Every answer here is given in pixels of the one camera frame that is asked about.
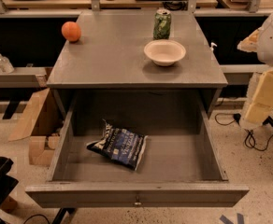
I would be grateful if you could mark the blue potato chip bag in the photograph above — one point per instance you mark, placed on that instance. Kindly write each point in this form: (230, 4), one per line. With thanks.
(120, 145)

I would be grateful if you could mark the green soda can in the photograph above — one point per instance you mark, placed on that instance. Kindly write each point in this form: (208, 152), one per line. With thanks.
(162, 24)

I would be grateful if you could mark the grey left shelf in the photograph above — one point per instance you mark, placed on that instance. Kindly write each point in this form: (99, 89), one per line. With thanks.
(25, 77)

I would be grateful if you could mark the grey right shelf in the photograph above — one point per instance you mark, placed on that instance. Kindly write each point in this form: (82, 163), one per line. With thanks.
(240, 74)

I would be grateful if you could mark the open grey top drawer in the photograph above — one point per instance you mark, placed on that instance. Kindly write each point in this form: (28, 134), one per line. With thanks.
(180, 165)

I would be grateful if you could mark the white paper bowl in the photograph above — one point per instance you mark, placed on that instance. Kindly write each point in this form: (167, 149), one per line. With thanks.
(164, 52)

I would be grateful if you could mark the wooden back table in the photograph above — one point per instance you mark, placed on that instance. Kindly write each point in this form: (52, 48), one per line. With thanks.
(65, 4)

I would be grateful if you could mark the grey cabinet counter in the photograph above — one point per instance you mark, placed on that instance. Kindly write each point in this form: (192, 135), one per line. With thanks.
(110, 55)

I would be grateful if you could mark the brown cardboard box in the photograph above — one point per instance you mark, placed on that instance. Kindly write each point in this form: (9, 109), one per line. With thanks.
(40, 123)

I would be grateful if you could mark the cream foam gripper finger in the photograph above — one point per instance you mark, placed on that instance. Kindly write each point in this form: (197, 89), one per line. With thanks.
(259, 103)

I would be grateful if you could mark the grey shelf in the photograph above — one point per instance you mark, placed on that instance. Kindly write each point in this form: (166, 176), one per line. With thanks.
(25, 77)
(240, 74)

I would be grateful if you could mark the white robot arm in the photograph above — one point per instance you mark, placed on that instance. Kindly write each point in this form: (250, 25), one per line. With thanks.
(265, 43)

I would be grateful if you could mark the orange fruit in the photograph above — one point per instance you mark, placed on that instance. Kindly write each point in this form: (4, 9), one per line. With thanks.
(71, 31)

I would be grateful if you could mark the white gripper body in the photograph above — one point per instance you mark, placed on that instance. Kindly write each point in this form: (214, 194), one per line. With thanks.
(250, 43)

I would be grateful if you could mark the small white pump bottle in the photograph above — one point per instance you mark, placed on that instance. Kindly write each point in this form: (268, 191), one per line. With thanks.
(213, 46)

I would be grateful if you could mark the clear sanitizer bottle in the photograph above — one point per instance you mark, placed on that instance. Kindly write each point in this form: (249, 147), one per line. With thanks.
(5, 65)

